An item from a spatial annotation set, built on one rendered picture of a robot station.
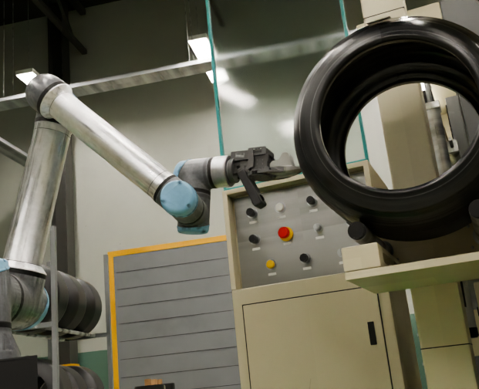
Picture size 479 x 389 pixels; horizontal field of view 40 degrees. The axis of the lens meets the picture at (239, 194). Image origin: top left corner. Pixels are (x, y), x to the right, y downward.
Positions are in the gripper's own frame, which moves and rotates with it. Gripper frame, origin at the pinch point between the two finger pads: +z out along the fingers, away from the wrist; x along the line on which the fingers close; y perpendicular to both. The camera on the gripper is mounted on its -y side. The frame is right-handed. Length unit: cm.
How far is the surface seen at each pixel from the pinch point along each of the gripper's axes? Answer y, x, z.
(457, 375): -53, 26, 35
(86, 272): 89, 813, -650
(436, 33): 28.1, -11.5, 38.5
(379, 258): -26.0, -10.5, 22.3
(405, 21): 33.1, -11.0, 31.1
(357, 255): -25.0, -10.6, 17.2
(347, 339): -43, 51, 0
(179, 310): 22, 840, -473
